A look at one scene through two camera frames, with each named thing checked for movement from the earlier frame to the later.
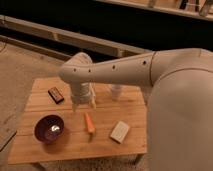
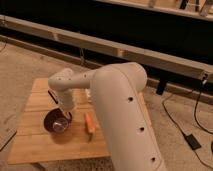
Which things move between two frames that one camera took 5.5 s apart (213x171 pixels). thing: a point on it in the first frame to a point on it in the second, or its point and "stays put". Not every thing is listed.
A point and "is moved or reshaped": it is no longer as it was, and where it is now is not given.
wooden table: (50, 129) stays put
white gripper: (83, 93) to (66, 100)
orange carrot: (90, 126) stays put
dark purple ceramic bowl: (49, 128) is moved or reshaped
